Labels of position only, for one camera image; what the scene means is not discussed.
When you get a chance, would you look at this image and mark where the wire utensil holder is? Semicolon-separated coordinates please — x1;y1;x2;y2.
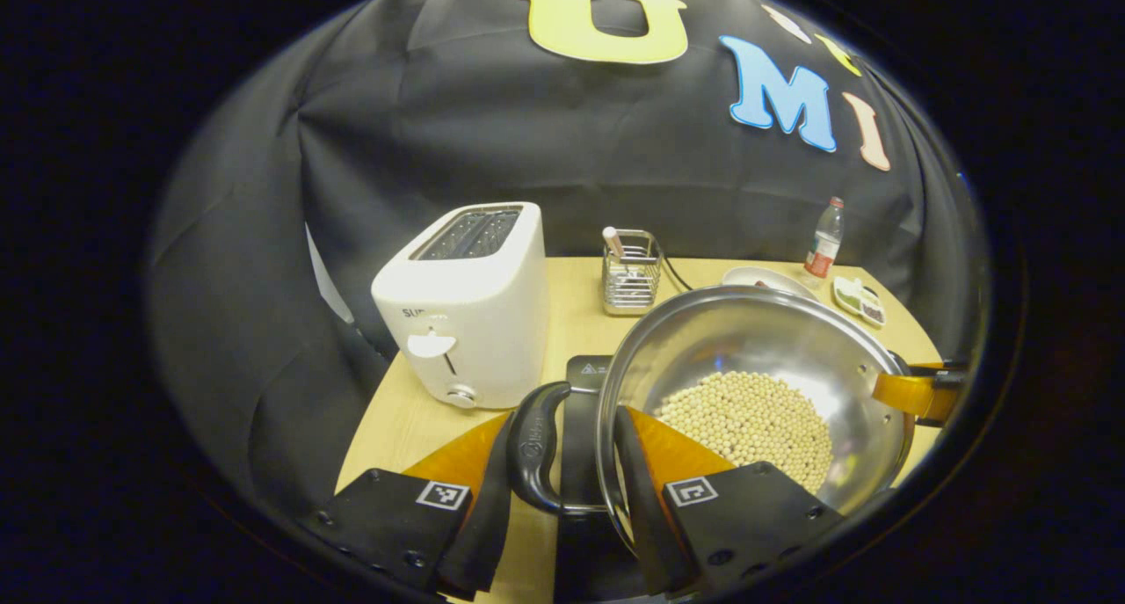
602;229;663;317

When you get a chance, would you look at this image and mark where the white round plate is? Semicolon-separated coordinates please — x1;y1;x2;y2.
722;266;814;299

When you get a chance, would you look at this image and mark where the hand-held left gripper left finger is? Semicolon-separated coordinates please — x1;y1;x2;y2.
312;411;515;600

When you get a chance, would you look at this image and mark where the black induction cooktop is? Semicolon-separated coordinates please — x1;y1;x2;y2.
552;355;656;603

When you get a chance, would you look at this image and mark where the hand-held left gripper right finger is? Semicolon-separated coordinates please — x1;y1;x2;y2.
613;405;845;598

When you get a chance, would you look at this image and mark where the pile of soybeans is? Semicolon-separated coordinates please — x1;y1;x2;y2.
655;371;834;495

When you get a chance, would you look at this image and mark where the plastic bottle with red label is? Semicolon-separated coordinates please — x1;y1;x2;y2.
802;197;846;280

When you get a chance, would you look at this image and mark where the steel pot with black handles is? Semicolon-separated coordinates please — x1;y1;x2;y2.
507;285;919;557

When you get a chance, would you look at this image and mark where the white divided spice dish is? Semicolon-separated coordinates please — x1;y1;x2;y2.
831;275;887;328

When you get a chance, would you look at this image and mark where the black backdrop cloth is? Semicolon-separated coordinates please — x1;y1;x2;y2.
145;0;990;535

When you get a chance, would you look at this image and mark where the black power cable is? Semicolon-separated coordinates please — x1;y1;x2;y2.
661;254;695;294

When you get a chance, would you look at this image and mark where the white toaster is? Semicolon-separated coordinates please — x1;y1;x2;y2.
371;201;551;410

